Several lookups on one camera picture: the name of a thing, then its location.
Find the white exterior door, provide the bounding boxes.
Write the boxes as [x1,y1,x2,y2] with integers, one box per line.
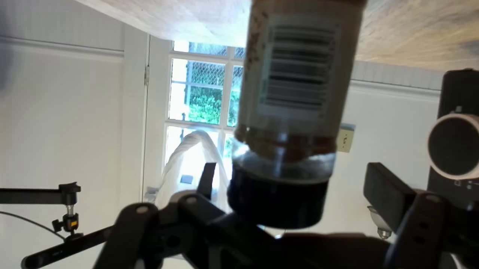
[143,39,245,205]

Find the glass spice bottle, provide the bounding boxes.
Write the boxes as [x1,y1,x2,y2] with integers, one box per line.
[227,0,368,229]

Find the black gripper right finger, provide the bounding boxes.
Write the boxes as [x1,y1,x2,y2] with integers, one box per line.
[363,163,479,269]

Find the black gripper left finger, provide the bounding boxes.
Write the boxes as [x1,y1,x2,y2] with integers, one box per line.
[94,163,260,269]

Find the black camera stand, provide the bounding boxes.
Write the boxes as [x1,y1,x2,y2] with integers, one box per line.
[0,183,110,269]

